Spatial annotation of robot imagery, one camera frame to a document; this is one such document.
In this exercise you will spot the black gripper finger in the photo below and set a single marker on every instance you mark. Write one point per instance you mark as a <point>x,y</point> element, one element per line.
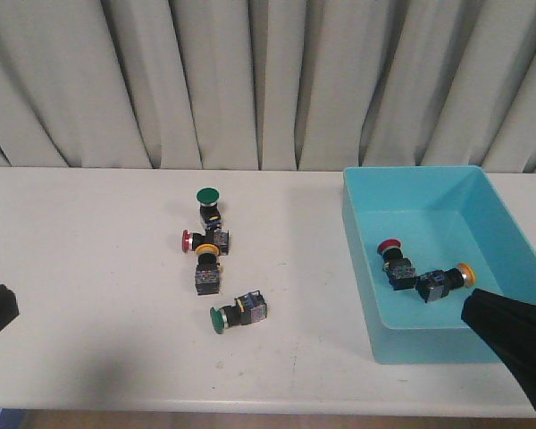
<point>508,327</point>

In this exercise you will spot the yellow push button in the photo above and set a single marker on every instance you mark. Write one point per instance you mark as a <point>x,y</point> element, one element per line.
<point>208,271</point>
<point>437,284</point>

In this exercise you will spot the red push button switch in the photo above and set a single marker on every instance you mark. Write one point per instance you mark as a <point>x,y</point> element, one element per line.
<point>399,269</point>

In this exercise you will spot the light blue plastic box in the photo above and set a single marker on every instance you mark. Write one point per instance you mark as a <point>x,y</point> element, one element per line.
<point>443,216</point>

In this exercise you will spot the lying red push button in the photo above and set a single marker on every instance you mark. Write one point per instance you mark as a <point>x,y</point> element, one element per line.
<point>217,237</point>

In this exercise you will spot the lying yellow push button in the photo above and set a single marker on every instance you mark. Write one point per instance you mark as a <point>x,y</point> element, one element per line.
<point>208,271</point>

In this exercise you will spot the upright green push button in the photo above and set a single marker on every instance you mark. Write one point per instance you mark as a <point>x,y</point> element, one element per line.
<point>209,212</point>

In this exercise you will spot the lying green push button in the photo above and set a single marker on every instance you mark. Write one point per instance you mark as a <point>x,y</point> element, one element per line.
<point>247,309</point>

